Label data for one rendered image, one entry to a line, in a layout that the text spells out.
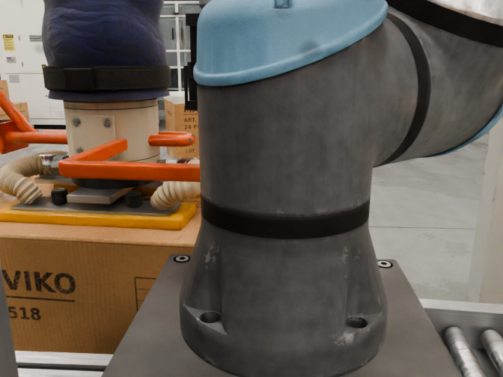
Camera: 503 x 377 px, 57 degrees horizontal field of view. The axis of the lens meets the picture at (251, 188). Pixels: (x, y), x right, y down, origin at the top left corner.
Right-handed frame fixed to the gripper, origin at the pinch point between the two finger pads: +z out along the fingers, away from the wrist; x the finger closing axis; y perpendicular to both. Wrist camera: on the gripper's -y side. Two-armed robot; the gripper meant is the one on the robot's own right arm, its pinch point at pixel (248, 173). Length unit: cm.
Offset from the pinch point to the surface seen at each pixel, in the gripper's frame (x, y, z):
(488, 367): -47, -53, 59
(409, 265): -212, -69, 109
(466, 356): -41, -46, 53
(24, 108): -639, 460, 71
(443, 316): -55, -44, 51
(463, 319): -55, -49, 51
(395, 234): -264, -69, 110
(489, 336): -51, -54, 54
